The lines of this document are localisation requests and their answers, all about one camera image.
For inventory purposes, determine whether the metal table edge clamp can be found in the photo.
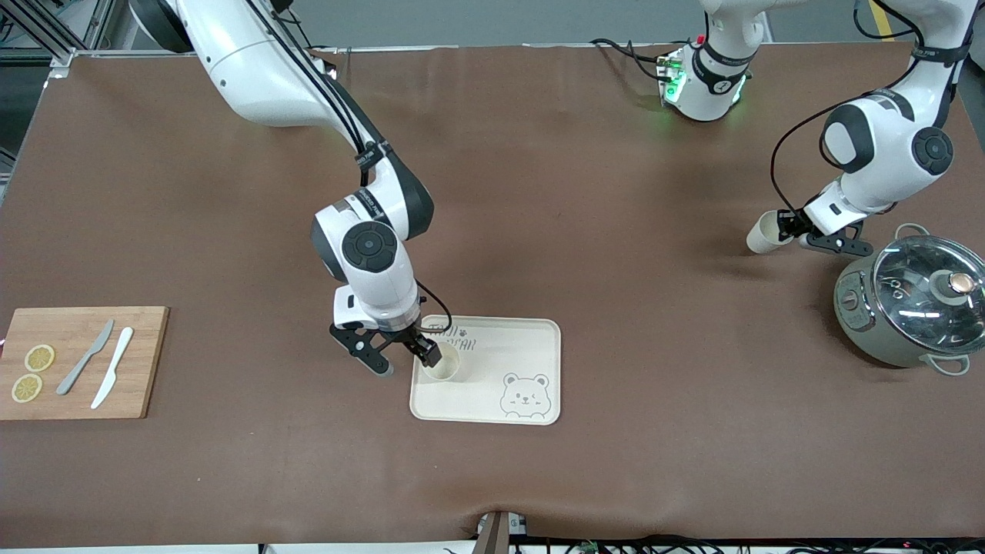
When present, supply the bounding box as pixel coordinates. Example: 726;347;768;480
476;509;529;554

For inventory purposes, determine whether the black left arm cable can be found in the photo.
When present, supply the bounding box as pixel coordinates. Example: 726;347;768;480
769;0;926;221

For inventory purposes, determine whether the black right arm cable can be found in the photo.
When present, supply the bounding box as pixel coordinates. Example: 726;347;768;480
246;0;453;318

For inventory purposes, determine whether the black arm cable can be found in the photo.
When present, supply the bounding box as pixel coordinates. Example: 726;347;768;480
246;0;453;318
769;0;926;221

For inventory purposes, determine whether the grey pot with glass lid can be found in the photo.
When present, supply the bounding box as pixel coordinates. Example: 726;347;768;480
833;223;985;377

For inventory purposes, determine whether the white IKEA cup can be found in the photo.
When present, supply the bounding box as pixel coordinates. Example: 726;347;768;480
421;342;462;382
745;209;793;256

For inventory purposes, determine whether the glass pot lid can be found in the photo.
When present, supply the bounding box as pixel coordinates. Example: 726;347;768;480
872;235;985;355

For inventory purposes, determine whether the white plastic knife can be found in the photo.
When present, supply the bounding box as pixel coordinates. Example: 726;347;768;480
91;327;135;410

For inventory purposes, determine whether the black base cable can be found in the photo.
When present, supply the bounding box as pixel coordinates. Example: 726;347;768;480
590;36;697;84

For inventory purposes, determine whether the aluminium frame strut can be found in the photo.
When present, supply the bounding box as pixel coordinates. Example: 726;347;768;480
0;0;118;72

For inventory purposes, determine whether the cream tray with bear print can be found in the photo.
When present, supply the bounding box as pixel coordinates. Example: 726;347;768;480
409;315;562;426

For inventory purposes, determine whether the grey plastic knife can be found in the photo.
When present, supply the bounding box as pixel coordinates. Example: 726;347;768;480
56;319;115;396

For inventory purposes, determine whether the wooden cutting board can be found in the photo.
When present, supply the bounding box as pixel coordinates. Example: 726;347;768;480
0;306;170;421

